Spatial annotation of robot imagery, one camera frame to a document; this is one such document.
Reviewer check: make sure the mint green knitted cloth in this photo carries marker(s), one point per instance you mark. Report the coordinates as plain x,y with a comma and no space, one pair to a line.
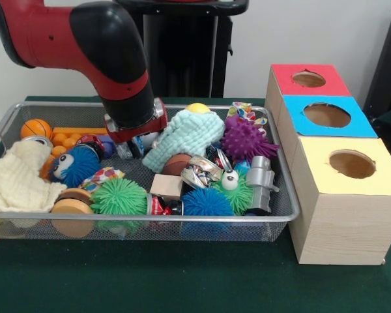
182,140

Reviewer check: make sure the silver toy robot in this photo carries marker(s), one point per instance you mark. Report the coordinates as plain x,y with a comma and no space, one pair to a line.
260,186

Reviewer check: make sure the small orange basketball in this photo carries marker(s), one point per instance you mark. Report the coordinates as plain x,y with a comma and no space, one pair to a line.
36,128

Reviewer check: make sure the green spiky toy with eyes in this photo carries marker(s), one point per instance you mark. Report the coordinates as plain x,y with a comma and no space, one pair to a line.
119,197
234,192

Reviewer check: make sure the blue spiky ball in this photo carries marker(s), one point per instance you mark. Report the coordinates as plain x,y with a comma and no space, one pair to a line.
75,169
207,203

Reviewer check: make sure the plain wooden block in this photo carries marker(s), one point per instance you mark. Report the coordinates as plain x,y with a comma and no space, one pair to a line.
166,187

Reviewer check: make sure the cream knitted cloth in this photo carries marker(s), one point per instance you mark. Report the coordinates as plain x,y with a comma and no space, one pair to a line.
9,176

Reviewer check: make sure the wooden three-hole box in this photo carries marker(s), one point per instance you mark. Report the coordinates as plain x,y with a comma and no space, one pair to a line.
345,228

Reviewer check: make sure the purple spiky ball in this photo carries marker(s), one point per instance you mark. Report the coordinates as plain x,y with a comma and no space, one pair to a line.
247,140

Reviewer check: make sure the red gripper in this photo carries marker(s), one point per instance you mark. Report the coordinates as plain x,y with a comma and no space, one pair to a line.
140,132

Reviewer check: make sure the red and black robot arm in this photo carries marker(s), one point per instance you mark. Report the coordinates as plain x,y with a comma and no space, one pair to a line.
84,39

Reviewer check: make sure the silver mesh bin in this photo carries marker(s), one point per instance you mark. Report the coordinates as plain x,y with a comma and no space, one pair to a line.
143,216

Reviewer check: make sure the clear plastic bottle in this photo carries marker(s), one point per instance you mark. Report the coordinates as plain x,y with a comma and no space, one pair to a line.
130,148

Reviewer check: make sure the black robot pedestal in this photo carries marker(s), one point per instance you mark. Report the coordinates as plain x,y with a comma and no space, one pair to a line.
182,65

